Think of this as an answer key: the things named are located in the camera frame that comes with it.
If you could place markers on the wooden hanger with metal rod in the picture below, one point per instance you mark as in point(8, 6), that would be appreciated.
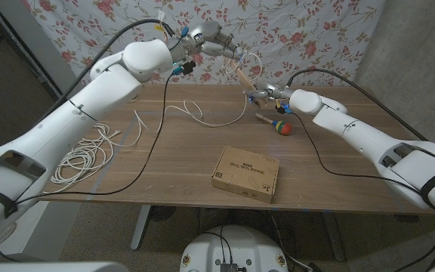
point(245, 80)

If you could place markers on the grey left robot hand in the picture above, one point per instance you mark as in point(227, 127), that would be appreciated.
point(211, 36)

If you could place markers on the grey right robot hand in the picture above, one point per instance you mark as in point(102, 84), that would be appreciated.
point(274, 90)

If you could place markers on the brown cardboard package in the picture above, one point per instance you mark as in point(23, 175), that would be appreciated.
point(245, 172)

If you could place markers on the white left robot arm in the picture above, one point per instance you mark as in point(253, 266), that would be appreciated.
point(70, 121)

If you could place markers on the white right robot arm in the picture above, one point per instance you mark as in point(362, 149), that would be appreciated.
point(353, 128)

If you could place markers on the white robot chest shell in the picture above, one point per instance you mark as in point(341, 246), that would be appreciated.
point(51, 267)

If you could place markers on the colourful wooden maraca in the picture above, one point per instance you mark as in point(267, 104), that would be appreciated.
point(284, 128)

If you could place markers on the floral backdrop cloth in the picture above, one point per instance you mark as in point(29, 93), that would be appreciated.
point(315, 30)

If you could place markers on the black floor fan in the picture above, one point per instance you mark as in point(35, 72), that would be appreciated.
point(161, 212)

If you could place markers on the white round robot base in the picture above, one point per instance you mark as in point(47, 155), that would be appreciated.
point(240, 245)

